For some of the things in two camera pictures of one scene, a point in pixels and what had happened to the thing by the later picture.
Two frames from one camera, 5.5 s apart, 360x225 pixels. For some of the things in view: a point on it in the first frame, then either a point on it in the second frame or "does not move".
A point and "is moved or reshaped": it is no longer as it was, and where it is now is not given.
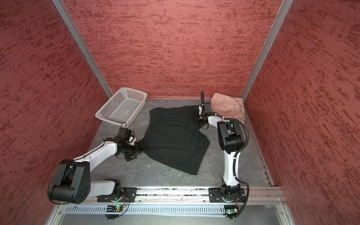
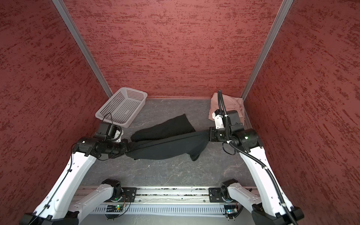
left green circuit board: x=114 y=208 does not move
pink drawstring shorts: x=228 y=107 does not move
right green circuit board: x=230 y=209 does not move
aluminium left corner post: x=82 y=47 does not move
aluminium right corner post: x=279 y=19 does not move
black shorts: x=174 y=138 is moved or reshaped
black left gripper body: x=133 y=150 → x=115 y=149
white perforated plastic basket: x=123 y=107 does not move
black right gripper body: x=198 y=119 → x=217 y=134
